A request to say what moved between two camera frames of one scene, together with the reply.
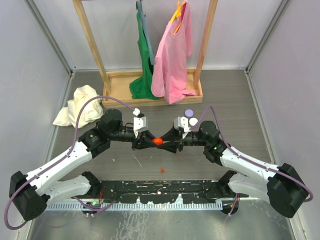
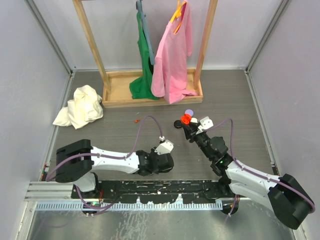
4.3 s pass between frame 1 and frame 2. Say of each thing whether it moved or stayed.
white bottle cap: stayed
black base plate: stayed
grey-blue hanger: stayed
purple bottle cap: stayed
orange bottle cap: moved
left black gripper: moved
